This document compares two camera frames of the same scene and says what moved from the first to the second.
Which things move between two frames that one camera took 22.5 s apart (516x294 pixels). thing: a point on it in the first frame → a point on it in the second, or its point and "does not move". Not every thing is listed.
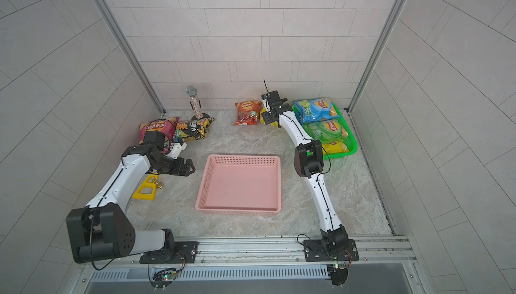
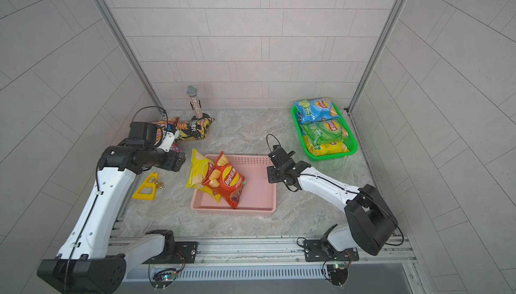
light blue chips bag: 314,109 does not move
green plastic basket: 351,137 does not move
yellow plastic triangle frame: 146,184 does not move
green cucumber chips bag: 324,131 does not move
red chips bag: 248,113 → 224,180
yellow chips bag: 337,147 does not move
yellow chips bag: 263,110 → 200,166
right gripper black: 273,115 → 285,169
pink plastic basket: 242,184 does not move
